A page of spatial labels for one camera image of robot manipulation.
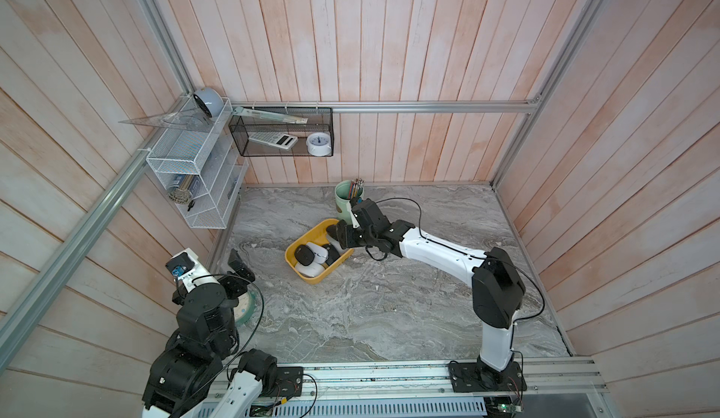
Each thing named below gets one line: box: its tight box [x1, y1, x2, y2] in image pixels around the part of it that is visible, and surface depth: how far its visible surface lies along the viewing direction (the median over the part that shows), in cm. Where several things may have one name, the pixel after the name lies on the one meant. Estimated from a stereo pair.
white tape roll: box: [305, 132, 332, 158], surface depth 97 cm
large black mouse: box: [296, 259, 326, 278], surface depth 93 cm
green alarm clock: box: [233, 284, 256, 328], surface depth 85 cm
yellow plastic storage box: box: [284, 218, 355, 285], surface depth 96 cm
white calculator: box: [248, 132, 300, 150], surface depth 100 cm
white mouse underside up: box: [306, 241, 330, 265], surface depth 95 cm
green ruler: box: [233, 106, 309, 124], surface depth 93 cm
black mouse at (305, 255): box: [294, 244, 315, 267], surface depth 95 cm
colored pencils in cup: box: [348, 178, 365, 199], surface depth 100 cm
